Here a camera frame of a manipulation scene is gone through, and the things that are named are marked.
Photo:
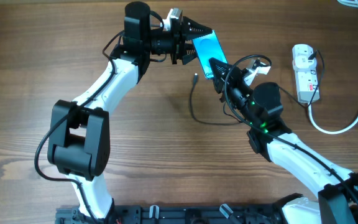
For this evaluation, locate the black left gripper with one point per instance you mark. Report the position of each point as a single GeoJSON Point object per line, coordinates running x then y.
{"type": "Point", "coordinates": [178, 41]}

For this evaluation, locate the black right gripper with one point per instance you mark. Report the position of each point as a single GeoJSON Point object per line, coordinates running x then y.
{"type": "Point", "coordinates": [218, 79]}

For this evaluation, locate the turquoise screen smartphone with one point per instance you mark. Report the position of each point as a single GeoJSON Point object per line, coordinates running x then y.
{"type": "Point", "coordinates": [208, 47]}

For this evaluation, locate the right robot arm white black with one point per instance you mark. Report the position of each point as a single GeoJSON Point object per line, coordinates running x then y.
{"type": "Point", "coordinates": [335, 187]}

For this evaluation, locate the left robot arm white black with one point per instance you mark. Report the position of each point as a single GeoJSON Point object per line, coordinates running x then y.
{"type": "Point", "coordinates": [79, 136]}

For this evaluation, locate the white USB charger adapter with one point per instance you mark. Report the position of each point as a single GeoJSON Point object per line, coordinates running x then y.
{"type": "Point", "coordinates": [302, 63]}

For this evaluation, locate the white power strip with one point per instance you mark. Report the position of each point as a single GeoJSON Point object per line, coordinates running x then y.
{"type": "Point", "coordinates": [306, 82]}

